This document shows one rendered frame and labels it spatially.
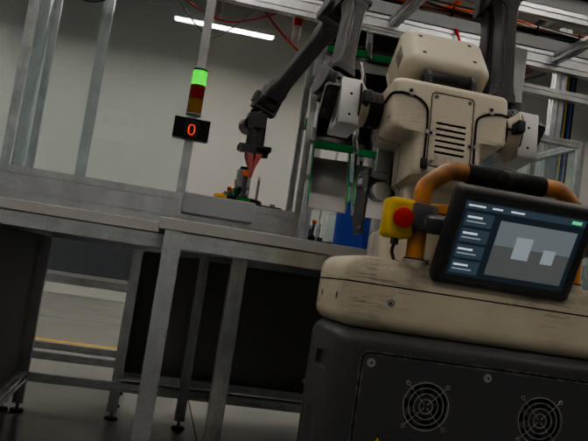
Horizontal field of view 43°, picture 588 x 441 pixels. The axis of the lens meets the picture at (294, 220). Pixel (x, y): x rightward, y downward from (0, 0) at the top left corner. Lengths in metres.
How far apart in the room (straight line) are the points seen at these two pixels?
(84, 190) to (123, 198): 0.11
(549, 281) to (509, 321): 0.10
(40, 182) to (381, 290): 1.28
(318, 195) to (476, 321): 1.21
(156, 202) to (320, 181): 0.58
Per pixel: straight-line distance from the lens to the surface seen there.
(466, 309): 1.35
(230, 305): 2.21
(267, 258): 1.93
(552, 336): 1.42
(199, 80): 2.62
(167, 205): 2.27
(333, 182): 2.54
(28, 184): 2.30
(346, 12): 2.13
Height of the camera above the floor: 0.75
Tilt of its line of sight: 5 degrees up
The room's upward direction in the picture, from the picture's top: 9 degrees clockwise
